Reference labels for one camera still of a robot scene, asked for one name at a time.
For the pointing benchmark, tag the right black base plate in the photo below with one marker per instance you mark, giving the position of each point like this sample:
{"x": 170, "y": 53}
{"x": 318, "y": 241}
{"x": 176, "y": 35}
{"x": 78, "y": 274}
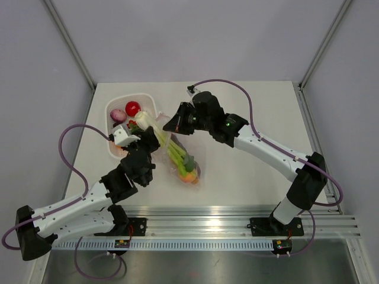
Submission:
{"x": 266, "y": 227}

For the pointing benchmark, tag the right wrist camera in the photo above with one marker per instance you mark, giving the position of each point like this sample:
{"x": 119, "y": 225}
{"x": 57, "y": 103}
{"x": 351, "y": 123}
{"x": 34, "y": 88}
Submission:
{"x": 192, "y": 90}

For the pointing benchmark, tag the clear pink-dotted zip bag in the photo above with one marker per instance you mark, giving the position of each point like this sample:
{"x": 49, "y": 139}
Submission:
{"x": 163, "y": 157}

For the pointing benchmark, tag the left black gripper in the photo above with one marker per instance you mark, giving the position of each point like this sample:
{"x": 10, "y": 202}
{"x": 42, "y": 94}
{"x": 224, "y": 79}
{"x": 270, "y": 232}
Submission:
{"x": 148, "y": 139}

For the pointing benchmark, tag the aluminium frame post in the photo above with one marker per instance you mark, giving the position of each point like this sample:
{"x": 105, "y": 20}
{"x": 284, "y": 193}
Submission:
{"x": 64, "y": 33}
{"x": 326, "y": 41}

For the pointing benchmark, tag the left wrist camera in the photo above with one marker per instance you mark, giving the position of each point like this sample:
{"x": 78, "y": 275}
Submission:
{"x": 122, "y": 136}

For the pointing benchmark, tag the white perforated plastic basket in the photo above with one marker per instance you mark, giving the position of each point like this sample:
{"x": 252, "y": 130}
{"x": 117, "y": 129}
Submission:
{"x": 146, "y": 103}

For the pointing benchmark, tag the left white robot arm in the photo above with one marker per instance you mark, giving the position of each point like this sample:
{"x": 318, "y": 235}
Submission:
{"x": 96, "y": 212}

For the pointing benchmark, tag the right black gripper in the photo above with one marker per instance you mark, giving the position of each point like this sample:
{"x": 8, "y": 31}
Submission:
{"x": 176, "y": 125}

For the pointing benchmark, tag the purple onion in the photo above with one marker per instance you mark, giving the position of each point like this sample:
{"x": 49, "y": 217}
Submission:
{"x": 118, "y": 115}

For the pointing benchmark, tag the green celery stalk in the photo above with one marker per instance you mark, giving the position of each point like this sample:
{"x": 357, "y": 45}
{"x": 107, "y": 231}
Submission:
{"x": 183, "y": 162}

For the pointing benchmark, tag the red chili peppers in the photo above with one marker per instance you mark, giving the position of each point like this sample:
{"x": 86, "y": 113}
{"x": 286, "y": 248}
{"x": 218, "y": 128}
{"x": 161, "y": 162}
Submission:
{"x": 131, "y": 123}

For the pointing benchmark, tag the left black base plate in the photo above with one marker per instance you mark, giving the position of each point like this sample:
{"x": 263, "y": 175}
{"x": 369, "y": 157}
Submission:
{"x": 136, "y": 227}

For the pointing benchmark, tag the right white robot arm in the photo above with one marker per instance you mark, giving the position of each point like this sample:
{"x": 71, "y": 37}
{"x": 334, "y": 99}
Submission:
{"x": 304, "y": 172}

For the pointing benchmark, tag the right aluminium frame post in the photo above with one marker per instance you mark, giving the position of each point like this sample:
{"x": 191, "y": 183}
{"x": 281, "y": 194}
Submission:
{"x": 326, "y": 41}

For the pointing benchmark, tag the red tomato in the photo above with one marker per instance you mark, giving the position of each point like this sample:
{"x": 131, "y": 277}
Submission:
{"x": 132, "y": 108}

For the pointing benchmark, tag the aluminium mounting rail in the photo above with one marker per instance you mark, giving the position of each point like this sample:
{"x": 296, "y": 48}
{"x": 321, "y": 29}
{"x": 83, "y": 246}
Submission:
{"x": 230, "y": 222}

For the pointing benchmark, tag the left aluminium frame post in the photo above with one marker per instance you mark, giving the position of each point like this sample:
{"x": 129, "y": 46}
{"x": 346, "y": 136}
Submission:
{"x": 64, "y": 33}

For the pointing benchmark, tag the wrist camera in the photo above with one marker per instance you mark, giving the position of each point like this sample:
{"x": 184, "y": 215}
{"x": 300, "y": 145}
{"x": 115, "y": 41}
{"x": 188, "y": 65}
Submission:
{"x": 122, "y": 136}
{"x": 192, "y": 90}

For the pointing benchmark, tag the orange peach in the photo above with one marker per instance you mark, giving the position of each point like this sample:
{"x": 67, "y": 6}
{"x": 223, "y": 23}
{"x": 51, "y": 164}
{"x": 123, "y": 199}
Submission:
{"x": 189, "y": 178}

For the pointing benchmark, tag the white slotted cable duct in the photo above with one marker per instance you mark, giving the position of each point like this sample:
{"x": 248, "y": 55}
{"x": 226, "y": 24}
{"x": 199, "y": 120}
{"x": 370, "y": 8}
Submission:
{"x": 169, "y": 245}

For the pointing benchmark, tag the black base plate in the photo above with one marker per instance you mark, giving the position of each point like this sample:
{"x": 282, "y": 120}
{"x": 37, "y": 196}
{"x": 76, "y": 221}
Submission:
{"x": 136, "y": 227}
{"x": 266, "y": 227}

